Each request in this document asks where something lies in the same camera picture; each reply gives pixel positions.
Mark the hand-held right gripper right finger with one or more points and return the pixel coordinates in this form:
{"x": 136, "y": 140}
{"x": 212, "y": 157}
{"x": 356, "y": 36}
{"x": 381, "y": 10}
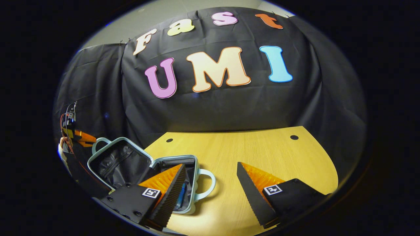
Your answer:
{"x": 252, "y": 196}

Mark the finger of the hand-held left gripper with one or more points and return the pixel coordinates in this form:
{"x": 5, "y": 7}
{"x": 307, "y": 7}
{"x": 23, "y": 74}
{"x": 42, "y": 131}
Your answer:
{"x": 84, "y": 137}

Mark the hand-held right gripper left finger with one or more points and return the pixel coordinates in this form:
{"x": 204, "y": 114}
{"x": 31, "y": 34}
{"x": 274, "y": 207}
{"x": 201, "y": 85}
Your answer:
{"x": 170, "y": 196}

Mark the blue and white tube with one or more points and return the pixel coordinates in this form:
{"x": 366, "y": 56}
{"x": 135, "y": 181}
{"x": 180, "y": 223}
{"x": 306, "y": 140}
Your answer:
{"x": 181, "y": 196}

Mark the light blue suitcase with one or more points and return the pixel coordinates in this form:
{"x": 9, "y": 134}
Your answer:
{"x": 124, "y": 164}

